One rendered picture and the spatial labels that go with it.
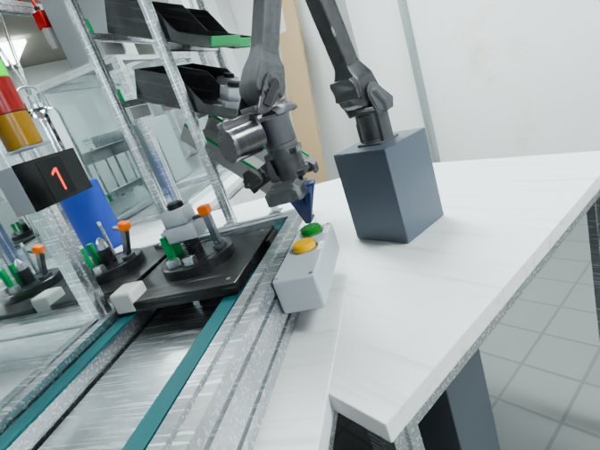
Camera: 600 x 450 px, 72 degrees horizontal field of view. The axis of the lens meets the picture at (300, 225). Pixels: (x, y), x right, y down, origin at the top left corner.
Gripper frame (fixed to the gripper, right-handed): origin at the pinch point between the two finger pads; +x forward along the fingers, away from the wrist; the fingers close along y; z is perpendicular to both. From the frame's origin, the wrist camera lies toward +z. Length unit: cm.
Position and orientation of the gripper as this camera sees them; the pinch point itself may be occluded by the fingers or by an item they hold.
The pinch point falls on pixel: (303, 205)
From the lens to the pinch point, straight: 76.5
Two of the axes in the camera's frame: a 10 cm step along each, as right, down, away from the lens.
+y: -1.9, 3.9, -9.0
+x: 3.2, 8.9, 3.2
